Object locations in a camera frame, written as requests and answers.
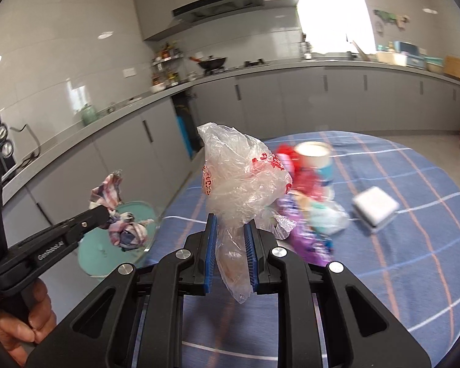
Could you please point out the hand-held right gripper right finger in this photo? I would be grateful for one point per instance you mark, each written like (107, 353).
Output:
(250, 255)

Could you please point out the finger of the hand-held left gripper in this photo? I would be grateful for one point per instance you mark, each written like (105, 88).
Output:
(86, 224)

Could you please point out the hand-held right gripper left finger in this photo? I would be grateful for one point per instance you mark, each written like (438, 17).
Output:
(211, 253)

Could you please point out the teal round bin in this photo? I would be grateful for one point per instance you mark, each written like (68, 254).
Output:
(96, 255)

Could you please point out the plaid cloth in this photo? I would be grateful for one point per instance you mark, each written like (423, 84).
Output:
(107, 195)

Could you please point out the clear plastic bag red print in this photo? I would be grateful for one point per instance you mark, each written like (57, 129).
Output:
(234, 172)

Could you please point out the white square box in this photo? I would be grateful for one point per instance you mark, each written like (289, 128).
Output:
(373, 207)

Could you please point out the person's left hand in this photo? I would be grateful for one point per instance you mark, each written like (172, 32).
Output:
(7, 333)

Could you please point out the purple snack packet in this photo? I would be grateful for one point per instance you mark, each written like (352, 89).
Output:
(306, 237)

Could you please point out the crumpled white teal wrapper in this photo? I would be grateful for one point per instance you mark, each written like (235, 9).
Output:
(327, 218)

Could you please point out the black appliance with dials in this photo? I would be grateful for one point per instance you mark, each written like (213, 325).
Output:
(0, 145)

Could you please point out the white paper cup blue label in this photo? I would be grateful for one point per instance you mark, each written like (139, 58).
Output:
(314, 153)

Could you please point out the blue container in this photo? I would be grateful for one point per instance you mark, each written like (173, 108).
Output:
(184, 132)

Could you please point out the white bowl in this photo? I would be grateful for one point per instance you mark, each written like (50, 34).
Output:
(158, 88)

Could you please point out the blue plaid tablecloth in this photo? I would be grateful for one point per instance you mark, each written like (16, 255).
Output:
(406, 237)

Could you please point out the grey kitchen counter cabinets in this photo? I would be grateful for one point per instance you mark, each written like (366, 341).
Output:
(291, 99)

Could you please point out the metal spice rack with bottles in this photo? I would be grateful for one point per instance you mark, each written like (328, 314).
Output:
(166, 65)

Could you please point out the black wok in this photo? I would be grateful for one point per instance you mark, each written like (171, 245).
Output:
(214, 63)

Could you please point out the metal utensil holder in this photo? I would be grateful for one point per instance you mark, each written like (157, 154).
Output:
(306, 48)

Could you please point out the leaning wooden board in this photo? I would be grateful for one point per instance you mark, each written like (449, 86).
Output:
(359, 50)

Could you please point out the white basin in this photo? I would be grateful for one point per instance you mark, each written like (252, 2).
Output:
(389, 58)

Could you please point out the grey range hood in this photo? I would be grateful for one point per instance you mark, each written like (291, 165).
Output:
(214, 9)

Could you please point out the bright window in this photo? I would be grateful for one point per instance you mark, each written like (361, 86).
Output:
(333, 15)

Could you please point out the blue storage box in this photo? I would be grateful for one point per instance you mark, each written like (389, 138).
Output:
(408, 51)

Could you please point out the wooden cutting board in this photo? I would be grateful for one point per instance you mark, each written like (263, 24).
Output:
(454, 68)

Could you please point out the white wall socket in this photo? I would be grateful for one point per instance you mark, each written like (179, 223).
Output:
(129, 72)

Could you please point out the green wall decoration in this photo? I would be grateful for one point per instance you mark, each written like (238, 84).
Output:
(391, 17)

